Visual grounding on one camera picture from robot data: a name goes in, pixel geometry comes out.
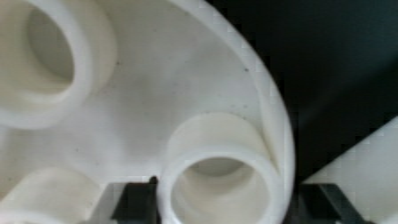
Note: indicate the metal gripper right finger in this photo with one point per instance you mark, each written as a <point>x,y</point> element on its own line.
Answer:
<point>326,207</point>

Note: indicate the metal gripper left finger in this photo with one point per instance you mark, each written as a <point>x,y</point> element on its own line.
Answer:
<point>137,207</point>

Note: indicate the white L-shaped fence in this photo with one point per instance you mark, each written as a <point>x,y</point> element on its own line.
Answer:
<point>363,172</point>

